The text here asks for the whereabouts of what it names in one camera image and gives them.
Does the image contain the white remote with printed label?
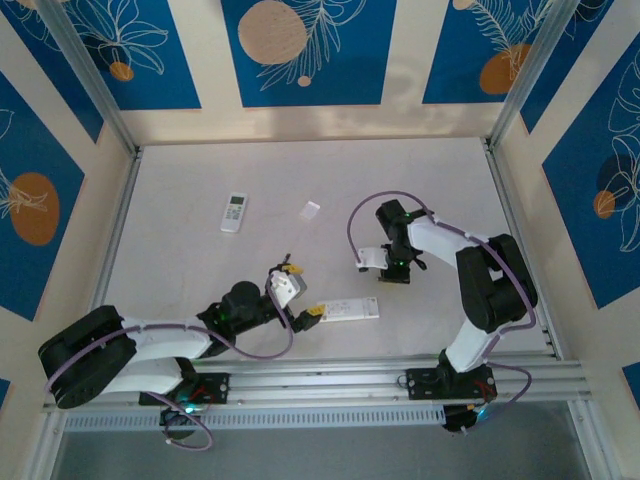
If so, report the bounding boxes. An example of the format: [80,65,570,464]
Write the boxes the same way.
[316,296,381,325]

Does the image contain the white remote with display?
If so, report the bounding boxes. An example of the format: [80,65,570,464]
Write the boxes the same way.
[219,191,250,234]

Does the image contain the black electronics box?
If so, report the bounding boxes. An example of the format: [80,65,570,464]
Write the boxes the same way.
[158,404,202,441]
[442,403,490,435]

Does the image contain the wide aluminium base rail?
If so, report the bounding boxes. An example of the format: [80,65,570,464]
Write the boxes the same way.
[43,355,596,414]

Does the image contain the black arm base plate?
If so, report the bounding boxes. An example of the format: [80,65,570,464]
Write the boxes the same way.
[405,366,499,402]
[137,372,232,407]

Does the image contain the grey slotted cable duct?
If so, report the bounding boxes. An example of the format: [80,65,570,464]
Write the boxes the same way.
[63,405,447,432]

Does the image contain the aluminium frame rail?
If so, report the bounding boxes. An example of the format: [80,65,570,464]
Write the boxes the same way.
[89,147,146,314]
[481,138,564,359]

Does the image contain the aluminium frame post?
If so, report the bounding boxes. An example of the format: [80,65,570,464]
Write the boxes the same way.
[567,398,619,480]
[35,0,145,159]
[489,0,586,149]
[23,410,69,480]

